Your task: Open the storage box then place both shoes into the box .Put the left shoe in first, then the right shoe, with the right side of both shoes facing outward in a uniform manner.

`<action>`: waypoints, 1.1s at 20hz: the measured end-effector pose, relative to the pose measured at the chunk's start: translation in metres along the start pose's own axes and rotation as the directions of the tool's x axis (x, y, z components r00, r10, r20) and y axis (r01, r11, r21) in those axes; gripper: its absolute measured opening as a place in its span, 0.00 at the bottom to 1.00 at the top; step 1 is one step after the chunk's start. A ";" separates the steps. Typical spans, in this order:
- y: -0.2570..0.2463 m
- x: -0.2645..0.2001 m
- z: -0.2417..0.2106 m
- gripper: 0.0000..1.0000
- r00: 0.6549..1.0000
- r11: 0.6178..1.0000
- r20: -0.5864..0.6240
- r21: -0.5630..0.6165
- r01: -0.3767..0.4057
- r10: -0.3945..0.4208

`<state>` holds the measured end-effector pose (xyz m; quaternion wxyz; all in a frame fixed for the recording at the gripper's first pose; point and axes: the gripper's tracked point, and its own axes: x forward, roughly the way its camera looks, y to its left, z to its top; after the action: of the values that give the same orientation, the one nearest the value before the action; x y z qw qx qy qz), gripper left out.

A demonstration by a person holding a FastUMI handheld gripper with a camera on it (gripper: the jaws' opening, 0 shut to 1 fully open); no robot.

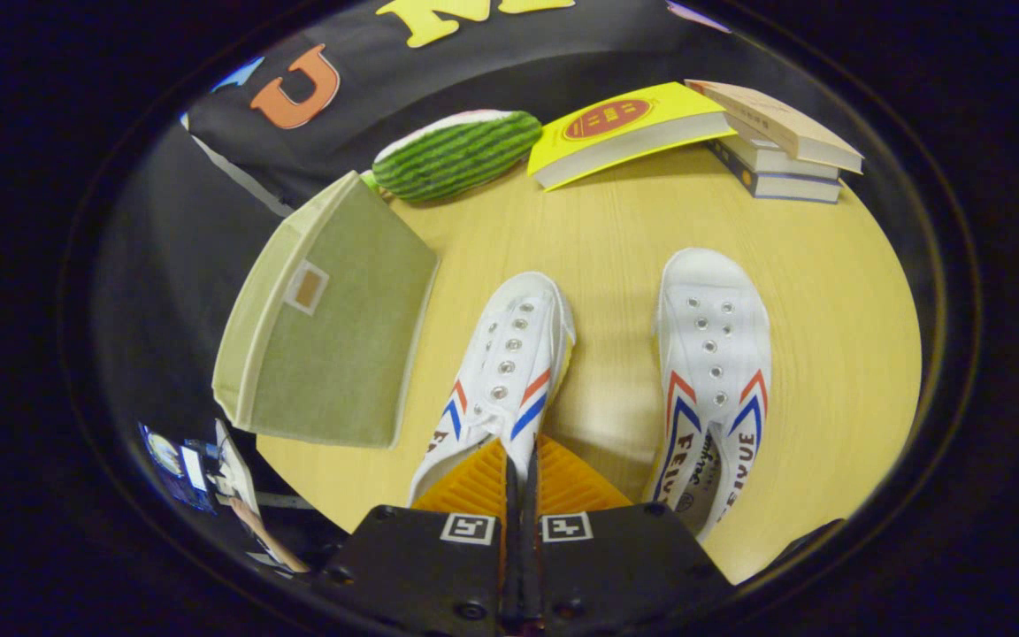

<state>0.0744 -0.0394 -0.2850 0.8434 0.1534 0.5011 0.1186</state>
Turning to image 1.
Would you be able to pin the white canvas shoe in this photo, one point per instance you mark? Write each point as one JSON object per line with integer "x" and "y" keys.
{"x": 713, "y": 354}
{"x": 509, "y": 354}

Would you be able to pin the pink and green plush toy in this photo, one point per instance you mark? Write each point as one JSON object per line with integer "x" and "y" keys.
{"x": 370, "y": 180}

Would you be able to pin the white book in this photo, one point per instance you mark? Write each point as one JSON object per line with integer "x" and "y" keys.
{"x": 770, "y": 159}

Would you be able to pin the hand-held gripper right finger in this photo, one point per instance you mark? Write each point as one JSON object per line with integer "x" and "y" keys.
{"x": 534, "y": 575}

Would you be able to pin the watermelon slice plush toy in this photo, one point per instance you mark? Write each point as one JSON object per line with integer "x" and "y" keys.
{"x": 456, "y": 159}

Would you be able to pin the yellow book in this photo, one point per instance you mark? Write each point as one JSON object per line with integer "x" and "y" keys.
{"x": 616, "y": 124}

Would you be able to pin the beige book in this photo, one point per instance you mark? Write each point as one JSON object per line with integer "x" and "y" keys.
{"x": 775, "y": 119}

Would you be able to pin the green fabric storage box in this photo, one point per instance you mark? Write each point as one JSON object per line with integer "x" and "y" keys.
{"x": 333, "y": 354}

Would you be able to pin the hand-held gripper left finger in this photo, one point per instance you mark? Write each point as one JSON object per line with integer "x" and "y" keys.
{"x": 511, "y": 575}

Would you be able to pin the dark blue book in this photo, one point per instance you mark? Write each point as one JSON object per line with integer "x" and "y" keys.
{"x": 792, "y": 188}

